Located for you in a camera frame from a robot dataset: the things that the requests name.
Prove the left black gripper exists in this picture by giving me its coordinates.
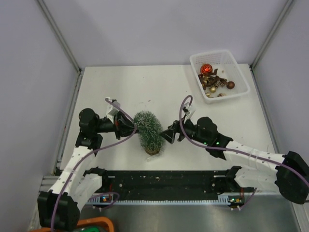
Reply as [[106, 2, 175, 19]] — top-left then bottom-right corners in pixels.
[[94, 111, 142, 140]]

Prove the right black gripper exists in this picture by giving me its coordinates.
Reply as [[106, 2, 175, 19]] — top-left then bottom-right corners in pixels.
[[160, 114, 210, 145]]

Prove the small green christmas tree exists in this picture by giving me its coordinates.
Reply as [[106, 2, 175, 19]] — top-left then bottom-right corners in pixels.
[[133, 111, 165, 156]]

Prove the gold bauble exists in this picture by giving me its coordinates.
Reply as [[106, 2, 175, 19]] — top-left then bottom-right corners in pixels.
[[210, 86, 217, 93]]

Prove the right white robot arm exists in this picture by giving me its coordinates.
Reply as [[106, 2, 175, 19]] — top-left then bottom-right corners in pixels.
[[160, 117, 309, 204]]

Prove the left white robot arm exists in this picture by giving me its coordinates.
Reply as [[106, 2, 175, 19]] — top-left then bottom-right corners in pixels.
[[37, 106, 137, 231]]

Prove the clear battery box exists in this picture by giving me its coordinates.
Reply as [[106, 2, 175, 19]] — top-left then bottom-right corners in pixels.
[[146, 156, 157, 162]]

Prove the brown ribbon bow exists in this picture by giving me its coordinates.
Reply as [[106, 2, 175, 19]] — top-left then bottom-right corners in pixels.
[[198, 69, 228, 90]]

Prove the red glitter bauble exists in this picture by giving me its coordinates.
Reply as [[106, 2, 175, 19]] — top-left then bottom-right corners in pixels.
[[200, 63, 213, 74]]

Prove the brown bauble right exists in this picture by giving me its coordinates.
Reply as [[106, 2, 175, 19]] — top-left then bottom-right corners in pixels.
[[226, 81, 235, 89]]

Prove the white plastic basket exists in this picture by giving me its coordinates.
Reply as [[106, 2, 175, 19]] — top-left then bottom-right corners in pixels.
[[190, 50, 251, 104]]

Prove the orange bin rim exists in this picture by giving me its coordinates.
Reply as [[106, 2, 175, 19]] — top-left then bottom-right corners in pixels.
[[28, 217, 114, 232]]

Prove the green bin lid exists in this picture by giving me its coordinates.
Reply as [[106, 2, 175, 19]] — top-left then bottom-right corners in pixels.
[[76, 225, 107, 232]]

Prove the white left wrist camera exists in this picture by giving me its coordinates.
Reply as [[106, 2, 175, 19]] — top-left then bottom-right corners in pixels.
[[105, 97, 120, 123]]

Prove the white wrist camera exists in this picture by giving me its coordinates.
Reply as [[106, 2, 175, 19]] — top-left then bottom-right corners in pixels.
[[105, 97, 120, 123], [182, 102, 196, 123]]

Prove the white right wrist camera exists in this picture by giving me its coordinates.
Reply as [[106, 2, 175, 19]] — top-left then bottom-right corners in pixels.
[[182, 102, 196, 123]]

